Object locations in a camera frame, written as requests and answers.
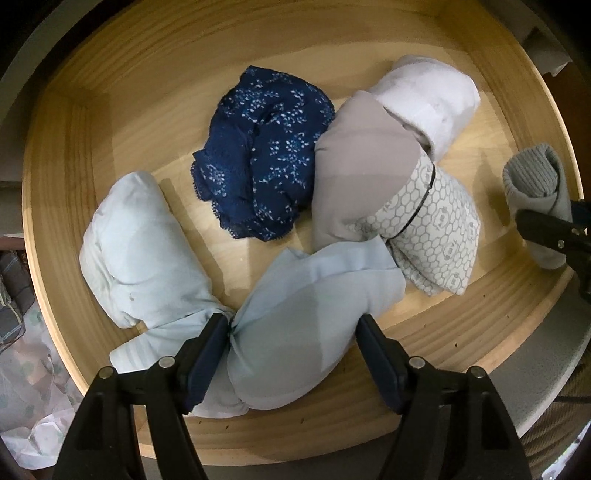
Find grey ribbed underwear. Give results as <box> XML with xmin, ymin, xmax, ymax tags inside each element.
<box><xmin>502</xmin><ymin>142</ymin><xmax>575</xmax><ymax>270</ymax></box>

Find pale blue underwear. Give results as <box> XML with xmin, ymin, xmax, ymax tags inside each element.
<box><xmin>98</xmin><ymin>237</ymin><xmax>405</xmax><ymax>419</ymax></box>
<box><xmin>79</xmin><ymin>171</ymin><xmax>231</xmax><ymax>329</ymax></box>

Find pale blue folded underwear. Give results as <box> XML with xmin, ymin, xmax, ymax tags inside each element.
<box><xmin>79</xmin><ymin>171</ymin><xmax>231</xmax><ymax>329</ymax></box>

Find white folded underwear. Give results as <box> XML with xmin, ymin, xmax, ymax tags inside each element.
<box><xmin>369</xmin><ymin>55</ymin><xmax>481</xmax><ymax>163</ymax></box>

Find beige honeycomb pattern underwear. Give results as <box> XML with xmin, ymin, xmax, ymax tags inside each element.
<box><xmin>311</xmin><ymin>91</ymin><xmax>481</xmax><ymax>296</ymax></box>

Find navy floral lace underwear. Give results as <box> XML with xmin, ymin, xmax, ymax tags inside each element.
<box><xmin>190</xmin><ymin>66</ymin><xmax>335</xmax><ymax>242</ymax></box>

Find wooden drawer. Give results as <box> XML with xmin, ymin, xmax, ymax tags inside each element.
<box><xmin>20</xmin><ymin>0</ymin><xmax>585</xmax><ymax>467</ymax></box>

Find white patterned plastic bag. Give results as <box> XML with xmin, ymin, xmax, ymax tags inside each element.
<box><xmin>1</xmin><ymin>303</ymin><xmax>82</xmax><ymax>470</ymax></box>

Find stacked grey checked cloths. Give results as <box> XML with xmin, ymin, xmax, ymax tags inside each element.
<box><xmin>1</xmin><ymin>250</ymin><xmax>35</xmax><ymax>352</ymax></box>

